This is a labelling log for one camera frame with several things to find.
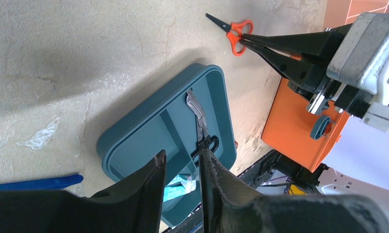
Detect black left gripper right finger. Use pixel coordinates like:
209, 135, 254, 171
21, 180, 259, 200
199, 149, 389, 233

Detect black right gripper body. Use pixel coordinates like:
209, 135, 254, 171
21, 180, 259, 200
288, 77, 373, 117

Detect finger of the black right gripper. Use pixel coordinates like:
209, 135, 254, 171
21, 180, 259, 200
240, 24, 352, 60
246, 47, 330, 93

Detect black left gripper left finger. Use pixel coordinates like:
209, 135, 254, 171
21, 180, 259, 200
0, 150, 166, 233

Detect teal sachet strip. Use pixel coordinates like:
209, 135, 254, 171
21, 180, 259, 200
166, 175, 196, 192
163, 186, 190, 202

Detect black handled bandage scissors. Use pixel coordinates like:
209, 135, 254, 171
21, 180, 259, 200
186, 89, 219, 167

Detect blue plastic tweezers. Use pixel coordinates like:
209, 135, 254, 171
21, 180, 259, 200
0, 174, 83, 191

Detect orange handled scissors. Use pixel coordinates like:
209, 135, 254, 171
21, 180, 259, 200
205, 13, 254, 56

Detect teal plastic tray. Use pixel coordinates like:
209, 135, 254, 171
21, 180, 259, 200
96, 63, 238, 228

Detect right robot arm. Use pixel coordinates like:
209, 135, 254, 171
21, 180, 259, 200
240, 13, 389, 217

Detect orange medicine kit box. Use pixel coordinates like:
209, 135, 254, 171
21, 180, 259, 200
261, 78, 350, 172

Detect peach desk organizer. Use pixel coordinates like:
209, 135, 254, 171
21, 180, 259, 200
323, 0, 389, 28

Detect teal box latch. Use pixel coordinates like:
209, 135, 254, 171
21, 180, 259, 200
310, 115, 331, 140

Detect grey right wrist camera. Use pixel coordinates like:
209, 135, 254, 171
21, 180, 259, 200
326, 12, 389, 95

